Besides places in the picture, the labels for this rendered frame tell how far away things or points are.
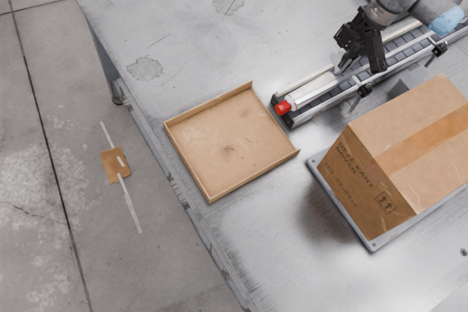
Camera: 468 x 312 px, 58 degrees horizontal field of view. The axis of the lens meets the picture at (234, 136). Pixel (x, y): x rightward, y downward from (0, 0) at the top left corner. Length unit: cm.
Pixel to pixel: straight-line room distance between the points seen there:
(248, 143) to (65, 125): 125
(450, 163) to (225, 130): 59
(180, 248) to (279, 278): 91
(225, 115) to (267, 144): 15
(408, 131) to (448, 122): 10
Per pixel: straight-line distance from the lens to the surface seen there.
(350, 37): 120
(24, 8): 276
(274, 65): 137
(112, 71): 202
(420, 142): 102
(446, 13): 113
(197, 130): 122
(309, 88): 122
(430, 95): 110
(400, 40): 151
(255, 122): 125
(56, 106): 232
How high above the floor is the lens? 193
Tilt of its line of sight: 64 degrees down
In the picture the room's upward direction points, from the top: 11 degrees clockwise
